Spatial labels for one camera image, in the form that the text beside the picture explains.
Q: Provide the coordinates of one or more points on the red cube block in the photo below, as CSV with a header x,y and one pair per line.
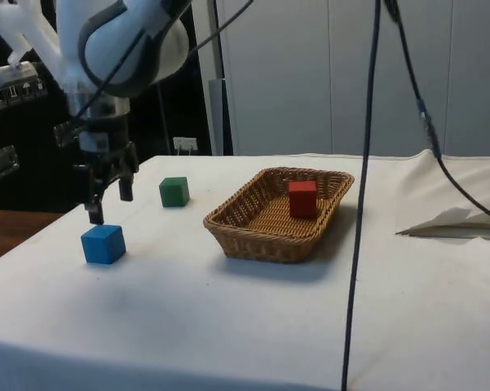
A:
x,y
303,201

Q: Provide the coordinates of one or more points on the pale locker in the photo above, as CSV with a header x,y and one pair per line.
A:
x,y
395,102
479,81
277,81

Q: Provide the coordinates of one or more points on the green cube block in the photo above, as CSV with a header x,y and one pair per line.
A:
x,y
174,192

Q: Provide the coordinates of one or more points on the blue cube block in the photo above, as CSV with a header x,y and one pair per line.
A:
x,y
102,246

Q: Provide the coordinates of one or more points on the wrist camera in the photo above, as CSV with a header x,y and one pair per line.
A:
x,y
12,74

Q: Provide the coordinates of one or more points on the wicker basket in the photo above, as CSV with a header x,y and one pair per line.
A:
x,y
265,240

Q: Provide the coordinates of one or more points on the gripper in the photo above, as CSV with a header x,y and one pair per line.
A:
x,y
105,134

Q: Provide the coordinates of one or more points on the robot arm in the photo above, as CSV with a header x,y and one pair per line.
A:
x,y
118,53

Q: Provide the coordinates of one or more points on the black cabinet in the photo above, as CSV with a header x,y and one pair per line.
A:
x,y
28,179

